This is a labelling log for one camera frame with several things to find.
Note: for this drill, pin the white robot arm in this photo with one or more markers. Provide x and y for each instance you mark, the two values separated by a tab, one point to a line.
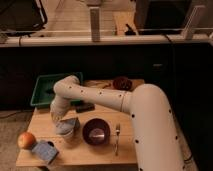
155	135

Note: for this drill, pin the red yellow apple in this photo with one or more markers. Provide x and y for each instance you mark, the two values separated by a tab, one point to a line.
26	140

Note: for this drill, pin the banana peel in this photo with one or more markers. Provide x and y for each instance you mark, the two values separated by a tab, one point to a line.
98	84

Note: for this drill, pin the dark red small bowl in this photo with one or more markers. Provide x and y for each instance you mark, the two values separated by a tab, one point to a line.
122	83

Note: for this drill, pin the silver fork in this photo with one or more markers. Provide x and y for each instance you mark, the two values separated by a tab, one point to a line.
117	139

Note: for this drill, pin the purple bowl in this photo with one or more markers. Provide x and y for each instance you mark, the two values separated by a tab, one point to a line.
96	132

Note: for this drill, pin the wooden table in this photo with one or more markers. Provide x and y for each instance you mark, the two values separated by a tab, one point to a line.
77	152

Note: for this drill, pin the green plastic tray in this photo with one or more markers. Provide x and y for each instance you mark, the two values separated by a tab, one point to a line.
43	93

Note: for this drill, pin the black monitor right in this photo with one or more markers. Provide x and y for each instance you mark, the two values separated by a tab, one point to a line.
160	16

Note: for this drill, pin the black monitor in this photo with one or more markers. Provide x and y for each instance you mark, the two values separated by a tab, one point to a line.
160	16
22	17

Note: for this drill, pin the blue sponge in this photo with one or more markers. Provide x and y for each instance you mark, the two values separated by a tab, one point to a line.
46	151

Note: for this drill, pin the black monitor left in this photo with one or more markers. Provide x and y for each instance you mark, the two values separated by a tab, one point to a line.
22	17

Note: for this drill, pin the white vertical post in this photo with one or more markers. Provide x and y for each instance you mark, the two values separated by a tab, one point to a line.
95	25

